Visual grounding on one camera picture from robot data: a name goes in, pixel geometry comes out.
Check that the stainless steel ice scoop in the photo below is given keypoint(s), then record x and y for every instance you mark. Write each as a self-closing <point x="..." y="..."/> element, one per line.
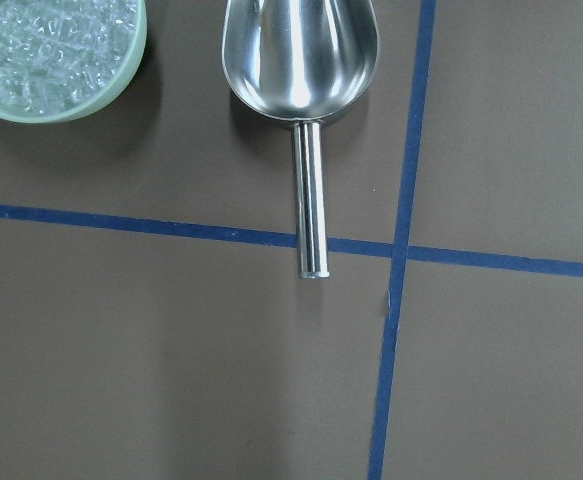
<point x="302" y="64"/>

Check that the green bowl of ice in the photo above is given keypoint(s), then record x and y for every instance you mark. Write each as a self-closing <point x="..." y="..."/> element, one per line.
<point x="64" y="60"/>

